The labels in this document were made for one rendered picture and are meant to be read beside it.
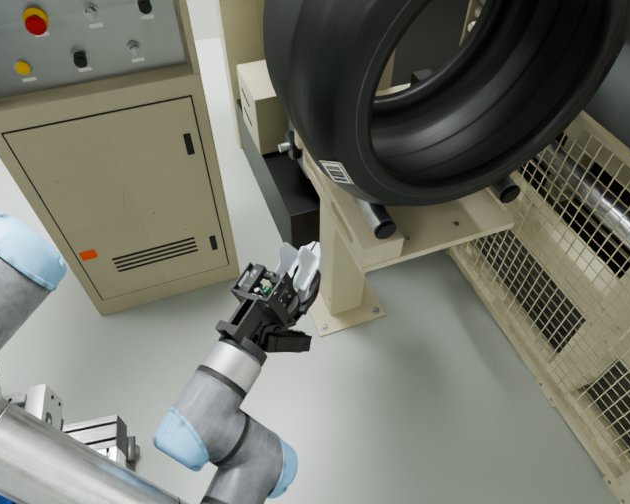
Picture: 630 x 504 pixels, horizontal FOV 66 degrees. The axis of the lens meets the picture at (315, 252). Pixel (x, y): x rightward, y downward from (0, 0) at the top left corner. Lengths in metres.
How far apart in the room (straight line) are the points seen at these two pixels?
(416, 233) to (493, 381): 0.90
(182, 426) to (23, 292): 0.23
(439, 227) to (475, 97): 0.30
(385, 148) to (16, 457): 0.85
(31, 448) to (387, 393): 1.32
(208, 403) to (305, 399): 1.10
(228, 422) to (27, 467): 0.22
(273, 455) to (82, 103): 1.02
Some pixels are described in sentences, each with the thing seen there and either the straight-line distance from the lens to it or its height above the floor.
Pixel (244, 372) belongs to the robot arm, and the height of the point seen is 1.01.
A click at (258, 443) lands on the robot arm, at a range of 0.68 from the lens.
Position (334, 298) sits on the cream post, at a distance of 1.78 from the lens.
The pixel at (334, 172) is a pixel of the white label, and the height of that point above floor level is 1.06.
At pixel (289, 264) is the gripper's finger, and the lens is 0.75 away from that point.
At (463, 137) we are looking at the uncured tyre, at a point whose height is 0.94.
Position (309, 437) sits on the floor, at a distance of 1.68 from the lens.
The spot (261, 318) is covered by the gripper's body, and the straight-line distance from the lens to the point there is 0.68.
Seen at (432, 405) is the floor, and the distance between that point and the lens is 1.76.
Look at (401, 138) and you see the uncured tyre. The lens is 1.14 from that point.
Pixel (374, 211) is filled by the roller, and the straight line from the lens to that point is 0.94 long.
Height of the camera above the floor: 1.60
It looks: 51 degrees down
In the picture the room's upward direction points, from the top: straight up
